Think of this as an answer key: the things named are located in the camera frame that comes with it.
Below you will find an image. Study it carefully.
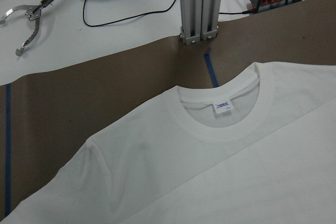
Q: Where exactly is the white long-sleeve printed t-shirt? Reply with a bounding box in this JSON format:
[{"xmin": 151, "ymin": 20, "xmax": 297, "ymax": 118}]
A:
[{"xmin": 4, "ymin": 62, "xmax": 335, "ymax": 223}]

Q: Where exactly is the metal reacher grabber tool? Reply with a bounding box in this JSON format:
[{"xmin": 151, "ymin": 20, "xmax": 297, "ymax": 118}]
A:
[{"xmin": 1, "ymin": 0, "xmax": 54, "ymax": 57}]

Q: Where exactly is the aluminium frame post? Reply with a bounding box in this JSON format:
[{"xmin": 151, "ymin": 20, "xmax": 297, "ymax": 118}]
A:
[{"xmin": 180, "ymin": 0, "xmax": 221, "ymax": 45}]

